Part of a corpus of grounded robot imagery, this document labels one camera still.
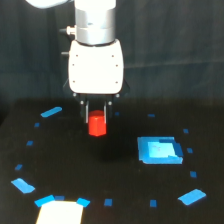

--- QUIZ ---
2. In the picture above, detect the blue tape of paper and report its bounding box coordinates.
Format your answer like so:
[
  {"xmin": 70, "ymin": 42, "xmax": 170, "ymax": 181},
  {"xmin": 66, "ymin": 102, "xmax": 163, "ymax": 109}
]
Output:
[
  {"xmin": 77, "ymin": 198, "xmax": 90, "ymax": 207},
  {"xmin": 34, "ymin": 195, "xmax": 55, "ymax": 207}
]

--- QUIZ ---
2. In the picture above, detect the white paper sheet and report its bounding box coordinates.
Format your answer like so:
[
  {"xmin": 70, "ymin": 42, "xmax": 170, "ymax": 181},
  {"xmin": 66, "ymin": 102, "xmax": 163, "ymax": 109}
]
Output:
[{"xmin": 36, "ymin": 201, "xmax": 83, "ymax": 224}]

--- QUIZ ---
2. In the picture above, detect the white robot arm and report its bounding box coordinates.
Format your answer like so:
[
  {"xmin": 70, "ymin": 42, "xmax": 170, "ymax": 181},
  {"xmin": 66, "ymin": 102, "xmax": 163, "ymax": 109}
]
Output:
[{"xmin": 25, "ymin": 0, "xmax": 124, "ymax": 123}]

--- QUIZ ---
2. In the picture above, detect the blue tape strip bottom-right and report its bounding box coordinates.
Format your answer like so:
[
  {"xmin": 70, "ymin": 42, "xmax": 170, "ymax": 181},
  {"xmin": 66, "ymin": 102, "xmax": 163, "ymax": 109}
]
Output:
[{"xmin": 178, "ymin": 189, "xmax": 206, "ymax": 206}]

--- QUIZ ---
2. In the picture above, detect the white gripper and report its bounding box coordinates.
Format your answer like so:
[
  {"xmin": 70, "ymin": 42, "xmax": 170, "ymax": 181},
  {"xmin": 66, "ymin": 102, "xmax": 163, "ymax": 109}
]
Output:
[{"xmin": 68, "ymin": 39, "xmax": 124, "ymax": 122}]

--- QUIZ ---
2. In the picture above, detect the blue tape strip left-bottom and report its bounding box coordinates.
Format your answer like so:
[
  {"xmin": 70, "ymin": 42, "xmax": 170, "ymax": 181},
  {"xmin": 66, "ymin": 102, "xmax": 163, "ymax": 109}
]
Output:
[{"xmin": 12, "ymin": 178, "xmax": 35, "ymax": 194}]

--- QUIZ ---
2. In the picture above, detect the red octagonal block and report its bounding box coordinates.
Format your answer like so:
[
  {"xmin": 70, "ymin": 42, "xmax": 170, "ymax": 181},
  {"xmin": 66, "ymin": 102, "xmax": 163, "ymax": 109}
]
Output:
[{"xmin": 88, "ymin": 110, "xmax": 106, "ymax": 137}]

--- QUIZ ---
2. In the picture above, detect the long blue tape top-left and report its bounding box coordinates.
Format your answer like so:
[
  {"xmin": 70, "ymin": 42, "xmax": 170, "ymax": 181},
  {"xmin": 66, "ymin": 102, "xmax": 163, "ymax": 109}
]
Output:
[{"xmin": 41, "ymin": 107, "xmax": 62, "ymax": 118}]

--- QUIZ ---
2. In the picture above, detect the blue tape left of paper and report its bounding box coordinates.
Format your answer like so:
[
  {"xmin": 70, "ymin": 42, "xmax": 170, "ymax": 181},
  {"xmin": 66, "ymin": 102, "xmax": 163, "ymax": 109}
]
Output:
[{"xmin": 34, "ymin": 195, "xmax": 55, "ymax": 207}]

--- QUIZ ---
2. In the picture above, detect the blue tape right of paper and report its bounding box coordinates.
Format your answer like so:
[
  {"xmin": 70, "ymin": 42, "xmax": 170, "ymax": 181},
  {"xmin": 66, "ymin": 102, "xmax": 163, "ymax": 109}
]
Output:
[{"xmin": 77, "ymin": 198, "xmax": 90, "ymax": 207}]

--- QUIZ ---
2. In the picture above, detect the blue taped square pad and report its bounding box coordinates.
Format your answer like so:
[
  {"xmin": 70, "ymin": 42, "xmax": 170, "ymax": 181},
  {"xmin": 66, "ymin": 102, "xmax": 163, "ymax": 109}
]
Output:
[{"xmin": 137, "ymin": 137, "xmax": 183, "ymax": 165}]

